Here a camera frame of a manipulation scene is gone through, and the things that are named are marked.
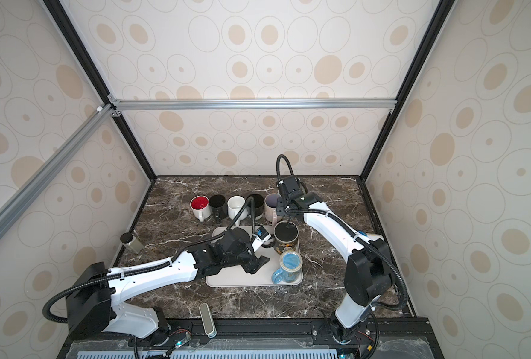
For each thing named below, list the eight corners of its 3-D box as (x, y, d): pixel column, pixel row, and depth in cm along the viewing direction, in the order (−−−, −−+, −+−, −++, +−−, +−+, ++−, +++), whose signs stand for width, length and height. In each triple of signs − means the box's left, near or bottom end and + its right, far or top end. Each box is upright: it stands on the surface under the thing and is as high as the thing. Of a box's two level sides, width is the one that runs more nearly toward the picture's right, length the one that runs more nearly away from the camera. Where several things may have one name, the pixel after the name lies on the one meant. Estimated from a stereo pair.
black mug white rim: (210, 224, 103) (206, 213, 96) (214, 205, 110) (210, 194, 103) (226, 224, 103) (223, 213, 96) (229, 205, 110) (226, 194, 103)
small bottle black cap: (129, 253, 94) (117, 242, 86) (134, 244, 97) (122, 232, 89) (143, 253, 94) (131, 242, 86) (146, 244, 97) (136, 232, 89)
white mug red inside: (191, 212, 108) (186, 201, 101) (205, 203, 111) (201, 192, 104) (203, 225, 103) (198, 214, 96) (217, 215, 107) (213, 203, 100)
